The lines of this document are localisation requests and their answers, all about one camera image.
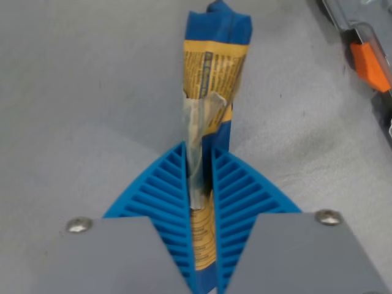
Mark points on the blue bag with yellow label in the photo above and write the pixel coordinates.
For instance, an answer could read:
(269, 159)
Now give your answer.
(211, 76)

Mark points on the grey tool with orange slider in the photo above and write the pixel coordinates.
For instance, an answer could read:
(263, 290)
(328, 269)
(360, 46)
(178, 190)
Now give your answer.
(367, 64)

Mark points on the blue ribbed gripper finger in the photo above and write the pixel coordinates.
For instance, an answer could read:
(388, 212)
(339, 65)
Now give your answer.
(239, 196)
(165, 196)

